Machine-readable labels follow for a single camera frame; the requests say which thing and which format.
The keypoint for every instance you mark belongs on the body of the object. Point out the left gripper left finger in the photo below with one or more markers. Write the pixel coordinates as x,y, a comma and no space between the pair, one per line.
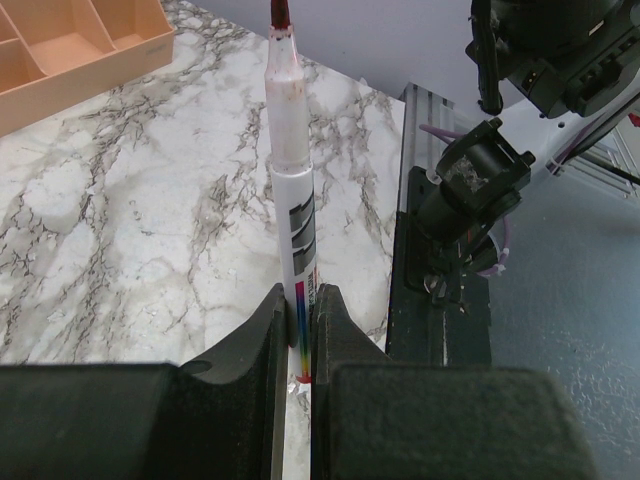
218,416

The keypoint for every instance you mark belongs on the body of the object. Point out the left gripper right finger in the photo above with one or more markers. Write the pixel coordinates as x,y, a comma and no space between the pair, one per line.
376,418

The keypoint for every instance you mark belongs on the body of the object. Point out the red pen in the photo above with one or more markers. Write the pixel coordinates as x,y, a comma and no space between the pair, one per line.
292,178

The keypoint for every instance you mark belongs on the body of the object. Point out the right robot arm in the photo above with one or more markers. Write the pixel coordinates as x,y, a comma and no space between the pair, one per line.
550,74

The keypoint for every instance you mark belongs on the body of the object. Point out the orange desk organizer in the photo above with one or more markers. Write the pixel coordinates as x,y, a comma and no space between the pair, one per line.
56,54

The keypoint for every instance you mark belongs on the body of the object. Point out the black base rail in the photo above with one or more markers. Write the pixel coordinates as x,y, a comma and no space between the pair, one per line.
436,319

